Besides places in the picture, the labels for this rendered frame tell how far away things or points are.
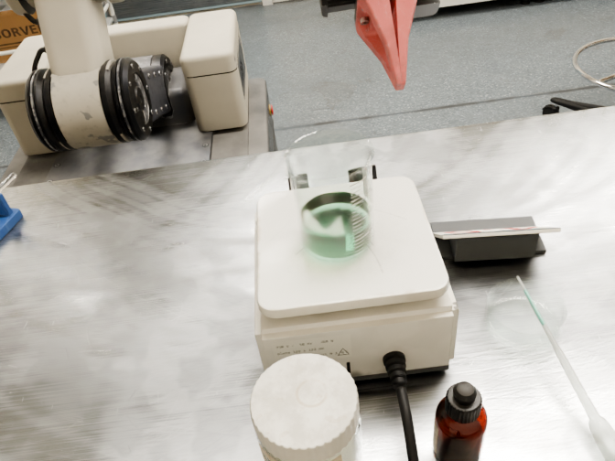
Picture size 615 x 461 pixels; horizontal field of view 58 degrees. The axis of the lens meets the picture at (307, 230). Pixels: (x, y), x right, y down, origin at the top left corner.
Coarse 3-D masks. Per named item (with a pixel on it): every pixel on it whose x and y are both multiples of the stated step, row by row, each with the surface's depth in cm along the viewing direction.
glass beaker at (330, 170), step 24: (312, 144) 35; (336, 144) 36; (360, 144) 35; (288, 168) 33; (312, 168) 36; (336, 168) 37; (360, 168) 32; (312, 192) 32; (336, 192) 32; (360, 192) 33; (312, 216) 34; (336, 216) 33; (360, 216) 34; (312, 240) 35; (336, 240) 35; (360, 240) 35
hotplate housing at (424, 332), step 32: (256, 224) 43; (256, 256) 41; (256, 288) 38; (448, 288) 36; (256, 320) 36; (288, 320) 35; (320, 320) 35; (352, 320) 35; (384, 320) 35; (416, 320) 35; (448, 320) 35; (288, 352) 36; (320, 352) 36; (352, 352) 36; (384, 352) 37; (416, 352) 37; (448, 352) 37
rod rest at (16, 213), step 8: (0, 200) 56; (0, 208) 57; (8, 208) 57; (0, 216) 58; (8, 216) 57; (16, 216) 58; (0, 224) 57; (8, 224) 57; (0, 232) 56; (0, 240) 56
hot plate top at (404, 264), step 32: (288, 192) 42; (384, 192) 41; (416, 192) 41; (288, 224) 40; (384, 224) 38; (416, 224) 38; (288, 256) 37; (384, 256) 36; (416, 256) 36; (288, 288) 35; (320, 288) 35; (352, 288) 34; (384, 288) 34; (416, 288) 34
